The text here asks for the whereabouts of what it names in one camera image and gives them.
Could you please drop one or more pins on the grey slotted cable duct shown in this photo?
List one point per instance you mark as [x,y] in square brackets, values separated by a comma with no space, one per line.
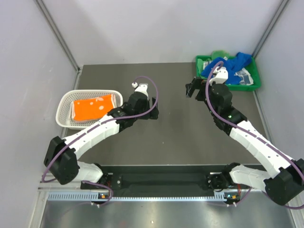
[97,196]

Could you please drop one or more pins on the orange folded towel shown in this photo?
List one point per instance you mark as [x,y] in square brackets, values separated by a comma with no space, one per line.
[92,109]

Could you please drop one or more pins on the white blue patterned towel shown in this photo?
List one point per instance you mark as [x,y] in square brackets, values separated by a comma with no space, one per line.
[237,74]

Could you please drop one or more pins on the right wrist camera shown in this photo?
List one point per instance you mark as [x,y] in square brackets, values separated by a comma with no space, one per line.
[219,76]

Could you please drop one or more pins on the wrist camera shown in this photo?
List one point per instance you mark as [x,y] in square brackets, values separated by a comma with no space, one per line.
[142,88]
[219,76]

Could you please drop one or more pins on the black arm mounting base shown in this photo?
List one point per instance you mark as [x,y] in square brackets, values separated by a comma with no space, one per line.
[164,180]

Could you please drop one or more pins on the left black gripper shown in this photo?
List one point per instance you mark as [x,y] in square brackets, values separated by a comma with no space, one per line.
[152,114]

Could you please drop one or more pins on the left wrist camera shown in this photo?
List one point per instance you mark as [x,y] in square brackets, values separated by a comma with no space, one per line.
[142,88]

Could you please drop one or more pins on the green plastic bin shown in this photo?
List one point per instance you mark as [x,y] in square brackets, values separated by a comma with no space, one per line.
[252,69]

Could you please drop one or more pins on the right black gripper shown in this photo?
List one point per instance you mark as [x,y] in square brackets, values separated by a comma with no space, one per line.
[198,84]

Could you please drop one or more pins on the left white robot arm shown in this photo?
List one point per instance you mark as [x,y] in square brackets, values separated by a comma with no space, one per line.
[62,158]

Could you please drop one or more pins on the white perforated plastic basket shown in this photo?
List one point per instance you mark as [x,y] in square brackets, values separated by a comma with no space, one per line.
[63,115]

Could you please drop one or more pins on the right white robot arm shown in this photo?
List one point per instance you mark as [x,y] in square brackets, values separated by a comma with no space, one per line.
[282,178]

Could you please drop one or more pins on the green towel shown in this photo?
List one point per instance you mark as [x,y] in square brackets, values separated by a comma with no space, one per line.
[203,61]

